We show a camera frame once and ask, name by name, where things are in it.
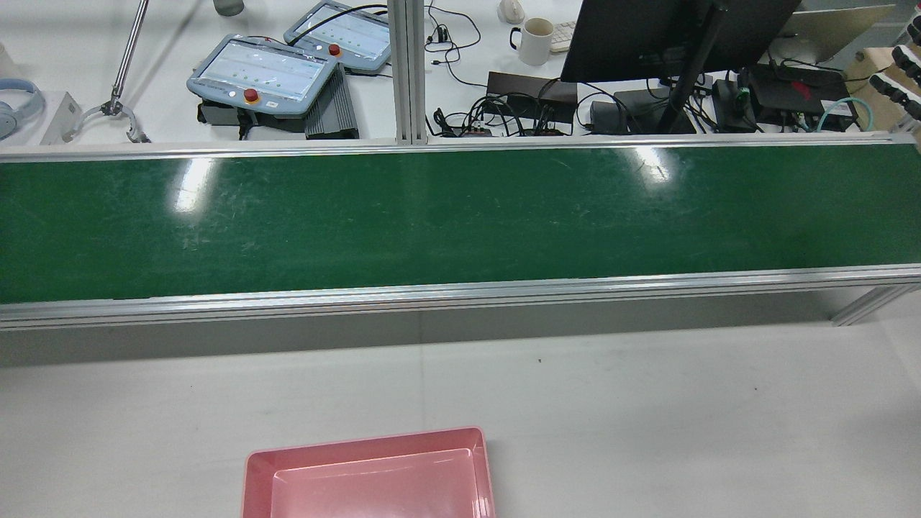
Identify grey metal plate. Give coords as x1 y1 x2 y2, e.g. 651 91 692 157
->
40 91 86 146

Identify green conveyor belt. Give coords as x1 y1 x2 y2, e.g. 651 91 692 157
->
0 132 921 332
0 144 921 304

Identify black mini computer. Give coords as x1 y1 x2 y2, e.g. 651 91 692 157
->
747 63 858 119

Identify black power adapter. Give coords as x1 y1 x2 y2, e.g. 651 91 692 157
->
590 101 634 135

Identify blue-grey teach pendant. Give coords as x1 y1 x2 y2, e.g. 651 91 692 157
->
186 33 340 119
283 0 393 76

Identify white ceramic mug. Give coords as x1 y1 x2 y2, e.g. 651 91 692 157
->
509 17 555 67

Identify black mouse cable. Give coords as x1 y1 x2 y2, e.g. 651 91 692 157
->
425 4 484 88

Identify black cable bundle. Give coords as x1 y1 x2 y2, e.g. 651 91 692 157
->
430 76 648 139

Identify black finned box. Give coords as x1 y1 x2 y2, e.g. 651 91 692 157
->
303 63 360 140

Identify aluminium profile post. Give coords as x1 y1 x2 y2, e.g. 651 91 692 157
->
386 0 427 146

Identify teal cable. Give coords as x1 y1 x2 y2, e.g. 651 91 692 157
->
817 96 876 134

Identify pink plastic box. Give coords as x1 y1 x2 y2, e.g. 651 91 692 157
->
241 426 497 518

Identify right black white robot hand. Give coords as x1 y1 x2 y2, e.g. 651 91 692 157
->
869 20 921 119

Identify black monitor stand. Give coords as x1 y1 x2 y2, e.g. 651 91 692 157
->
612 0 729 135

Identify metal stand rod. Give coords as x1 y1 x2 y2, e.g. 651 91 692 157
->
108 0 150 116

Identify small black dock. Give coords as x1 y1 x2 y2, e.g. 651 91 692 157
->
711 78 758 132

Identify silver laptop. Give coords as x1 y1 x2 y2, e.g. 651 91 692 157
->
779 4 898 64

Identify metal clamp ring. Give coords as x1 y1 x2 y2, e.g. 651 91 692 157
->
61 99 153 145

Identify flat black box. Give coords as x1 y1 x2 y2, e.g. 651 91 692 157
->
486 71 579 123

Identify black monitor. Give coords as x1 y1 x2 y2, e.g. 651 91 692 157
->
560 0 803 84

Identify light blue headphones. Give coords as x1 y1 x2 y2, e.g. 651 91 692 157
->
0 78 47 142

